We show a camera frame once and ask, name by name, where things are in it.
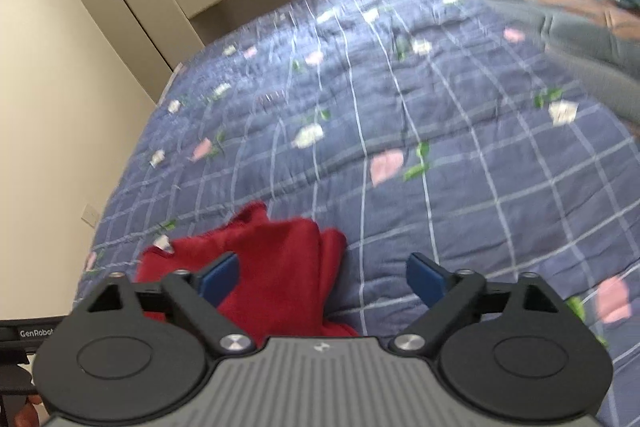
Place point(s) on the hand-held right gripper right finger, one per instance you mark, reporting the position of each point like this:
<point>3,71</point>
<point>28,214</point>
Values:
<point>425,281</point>

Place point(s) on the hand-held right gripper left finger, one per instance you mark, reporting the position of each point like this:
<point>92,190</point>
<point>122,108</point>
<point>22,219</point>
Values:
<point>217,281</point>

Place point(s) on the red shirt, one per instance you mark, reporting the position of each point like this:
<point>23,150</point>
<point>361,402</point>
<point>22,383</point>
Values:
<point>280,267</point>

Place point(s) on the person's left hand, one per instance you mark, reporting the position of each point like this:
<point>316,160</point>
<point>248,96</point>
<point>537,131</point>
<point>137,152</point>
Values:
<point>27,414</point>

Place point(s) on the blue plaid floral quilt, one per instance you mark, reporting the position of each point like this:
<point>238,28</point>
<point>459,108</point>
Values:
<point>400,132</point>

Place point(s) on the grey cloth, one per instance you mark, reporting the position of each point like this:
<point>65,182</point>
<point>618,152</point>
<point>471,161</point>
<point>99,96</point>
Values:
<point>590,52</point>

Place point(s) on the wall socket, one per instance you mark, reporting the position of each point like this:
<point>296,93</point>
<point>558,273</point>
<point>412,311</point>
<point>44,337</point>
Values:
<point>91,214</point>

